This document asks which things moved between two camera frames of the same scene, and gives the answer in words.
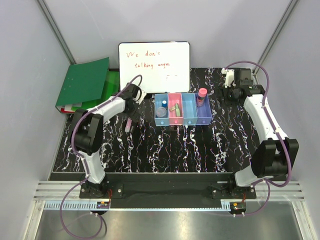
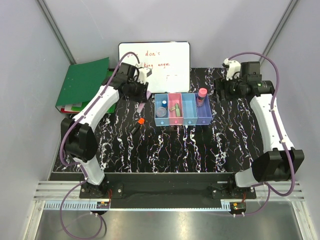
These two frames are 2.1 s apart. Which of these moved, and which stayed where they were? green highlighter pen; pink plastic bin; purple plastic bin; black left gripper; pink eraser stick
Moved: black left gripper; pink eraser stick
Stayed: green highlighter pen; pink plastic bin; purple plastic bin
